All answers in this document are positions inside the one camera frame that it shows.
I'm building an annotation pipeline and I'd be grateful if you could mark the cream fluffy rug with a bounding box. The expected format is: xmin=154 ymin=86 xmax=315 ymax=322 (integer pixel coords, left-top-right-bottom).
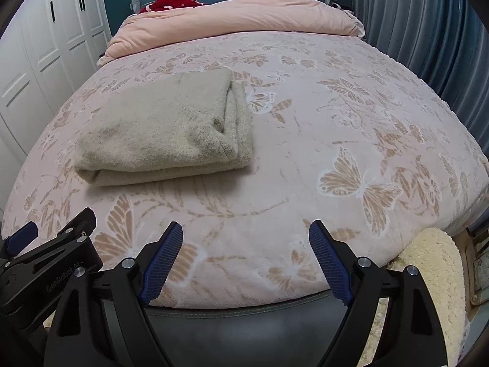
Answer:
xmin=366 ymin=227 xmax=469 ymax=367

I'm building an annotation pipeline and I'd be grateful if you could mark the tan framed board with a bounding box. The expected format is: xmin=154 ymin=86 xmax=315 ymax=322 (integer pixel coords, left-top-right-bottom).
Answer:
xmin=465 ymin=226 xmax=489 ymax=307

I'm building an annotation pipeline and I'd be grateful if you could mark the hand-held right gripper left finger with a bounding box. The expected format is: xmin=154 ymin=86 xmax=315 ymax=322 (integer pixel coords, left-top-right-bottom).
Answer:
xmin=48 ymin=222 xmax=184 ymax=367

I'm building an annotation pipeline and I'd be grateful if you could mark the white wardrobe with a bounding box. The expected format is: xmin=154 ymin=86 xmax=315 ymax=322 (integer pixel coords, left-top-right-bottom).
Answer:
xmin=0 ymin=0 xmax=114 ymax=169

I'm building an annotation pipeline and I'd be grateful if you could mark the pink butterfly blanket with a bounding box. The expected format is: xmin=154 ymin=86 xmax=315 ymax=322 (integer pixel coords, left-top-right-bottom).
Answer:
xmin=0 ymin=31 xmax=488 ymax=311

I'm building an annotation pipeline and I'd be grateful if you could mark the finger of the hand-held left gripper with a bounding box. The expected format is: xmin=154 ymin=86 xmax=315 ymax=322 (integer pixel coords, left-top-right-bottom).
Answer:
xmin=0 ymin=221 xmax=38 ymax=261
xmin=8 ymin=207 xmax=97 ymax=273

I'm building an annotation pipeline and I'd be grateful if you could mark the red pillow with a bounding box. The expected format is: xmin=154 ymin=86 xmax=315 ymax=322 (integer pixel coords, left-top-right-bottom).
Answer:
xmin=139 ymin=0 xmax=208 ymax=14

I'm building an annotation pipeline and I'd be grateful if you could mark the grey blue curtain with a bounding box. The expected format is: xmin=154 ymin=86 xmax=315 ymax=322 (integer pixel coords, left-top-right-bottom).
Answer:
xmin=351 ymin=0 xmax=489 ymax=112

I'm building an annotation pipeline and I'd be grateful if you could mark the pink duvet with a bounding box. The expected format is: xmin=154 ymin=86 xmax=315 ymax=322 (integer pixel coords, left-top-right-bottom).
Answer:
xmin=96 ymin=0 xmax=366 ymax=66

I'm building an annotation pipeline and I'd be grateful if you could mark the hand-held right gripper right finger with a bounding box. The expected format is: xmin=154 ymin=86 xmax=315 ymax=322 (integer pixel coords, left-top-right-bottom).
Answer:
xmin=308 ymin=220 xmax=447 ymax=367

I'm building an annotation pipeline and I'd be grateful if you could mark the cream knit sweater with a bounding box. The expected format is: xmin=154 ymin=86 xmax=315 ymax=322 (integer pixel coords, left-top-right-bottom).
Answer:
xmin=74 ymin=68 xmax=255 ymax=187

